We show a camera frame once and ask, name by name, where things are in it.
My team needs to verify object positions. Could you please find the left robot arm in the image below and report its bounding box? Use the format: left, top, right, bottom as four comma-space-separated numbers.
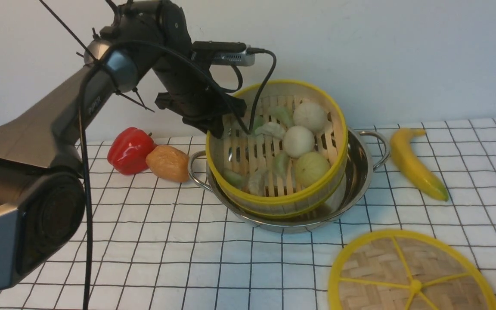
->
0, 0, 254, 290

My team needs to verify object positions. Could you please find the white steamed bun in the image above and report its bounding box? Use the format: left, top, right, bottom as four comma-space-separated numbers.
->
282, 126, 314, 158
293, 100, 328, 134

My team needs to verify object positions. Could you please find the green dumpling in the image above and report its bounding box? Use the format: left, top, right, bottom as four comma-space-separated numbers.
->
272, 151, 291, 179
269, 106, 295, 129
251, 115, 265, 135

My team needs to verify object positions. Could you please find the yellow-rimmed bamboo steamer basket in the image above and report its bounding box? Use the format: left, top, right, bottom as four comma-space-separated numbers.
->
205, 79, 348, 218

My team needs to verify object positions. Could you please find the yellow steamed bun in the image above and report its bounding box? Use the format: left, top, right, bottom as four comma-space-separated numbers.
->
294, 151, 331, 188

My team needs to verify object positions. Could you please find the white checkered tablecloth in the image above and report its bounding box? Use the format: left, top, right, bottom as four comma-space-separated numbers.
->
0, 116, 496, 310

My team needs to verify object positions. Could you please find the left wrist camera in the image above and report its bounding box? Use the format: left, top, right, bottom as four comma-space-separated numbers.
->
191, 41, 255, 67

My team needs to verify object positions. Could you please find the black camera cable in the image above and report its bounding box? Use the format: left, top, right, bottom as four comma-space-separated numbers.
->
78, 40, 277, 310

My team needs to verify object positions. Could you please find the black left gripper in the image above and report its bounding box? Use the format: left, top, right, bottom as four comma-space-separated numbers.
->
153, 56, 247, 139

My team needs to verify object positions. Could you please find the red bell pepper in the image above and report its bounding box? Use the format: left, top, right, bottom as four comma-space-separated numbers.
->
107, 127, 157, 175

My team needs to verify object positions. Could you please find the brown bread roll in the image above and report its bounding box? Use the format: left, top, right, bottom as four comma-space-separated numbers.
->
146, 145, 189, 183

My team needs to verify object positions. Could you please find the yellow banana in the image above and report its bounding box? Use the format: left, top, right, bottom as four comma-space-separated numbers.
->
390, 127, 449, 202

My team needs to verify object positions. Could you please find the yellow-rimmed bamboo steamer lid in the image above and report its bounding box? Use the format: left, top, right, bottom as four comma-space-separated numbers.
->
328, 229, 496, 310

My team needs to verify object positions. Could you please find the white dumpling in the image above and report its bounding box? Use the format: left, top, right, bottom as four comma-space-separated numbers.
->
254, 122, 287, 140
247, 167, 268, 196

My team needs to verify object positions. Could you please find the stainless steel pot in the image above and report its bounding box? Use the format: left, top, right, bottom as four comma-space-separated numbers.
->
188, 127, 391, 234

